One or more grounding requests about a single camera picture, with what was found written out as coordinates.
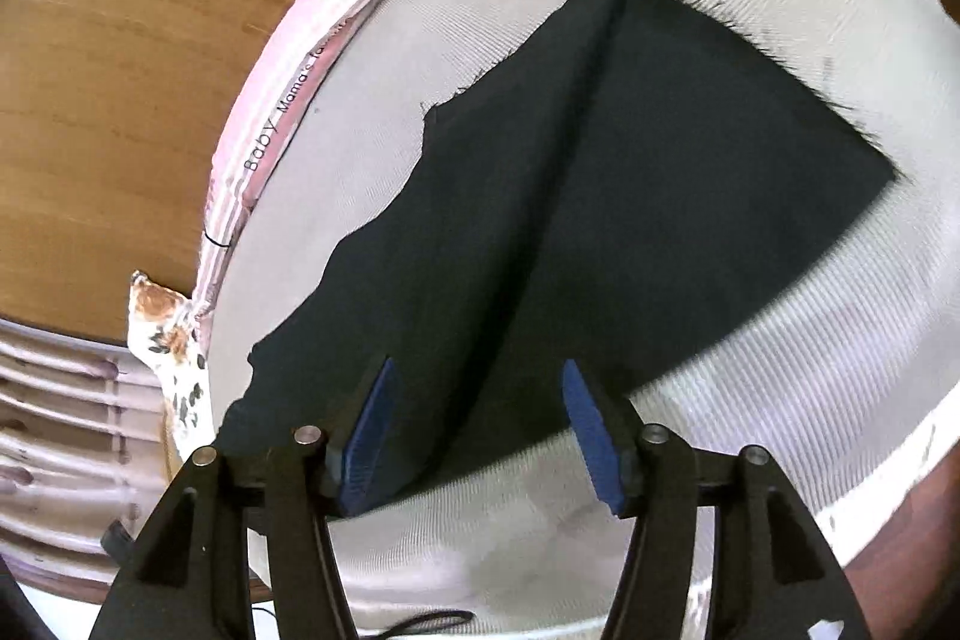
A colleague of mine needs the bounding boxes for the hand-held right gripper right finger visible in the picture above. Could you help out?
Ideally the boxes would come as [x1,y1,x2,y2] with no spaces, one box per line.
[561,359,875,640]

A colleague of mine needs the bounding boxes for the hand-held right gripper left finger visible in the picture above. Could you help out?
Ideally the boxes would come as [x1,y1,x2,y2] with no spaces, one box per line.
[88,356,398,640]

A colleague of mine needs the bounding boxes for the black pants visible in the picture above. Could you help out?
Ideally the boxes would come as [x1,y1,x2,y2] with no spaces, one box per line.
[217,0,897,506]

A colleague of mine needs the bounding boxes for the white floral pillow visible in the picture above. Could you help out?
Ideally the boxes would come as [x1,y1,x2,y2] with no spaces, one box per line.
[129,269,218,461]

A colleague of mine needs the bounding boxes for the pale patterned curtain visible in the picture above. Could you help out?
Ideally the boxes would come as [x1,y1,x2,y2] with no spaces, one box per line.
[0,317,173,585]

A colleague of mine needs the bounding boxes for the pink striped printed pillow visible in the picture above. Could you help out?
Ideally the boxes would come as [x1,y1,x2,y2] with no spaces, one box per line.
[196,0,466,311]

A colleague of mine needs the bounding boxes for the bamboo mat headboard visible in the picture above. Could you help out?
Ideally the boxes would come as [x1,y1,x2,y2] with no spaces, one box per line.
[0,0,481,345]

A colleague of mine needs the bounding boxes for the black cable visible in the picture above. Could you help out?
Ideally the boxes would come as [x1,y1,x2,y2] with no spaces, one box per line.
[247,606,477,640]

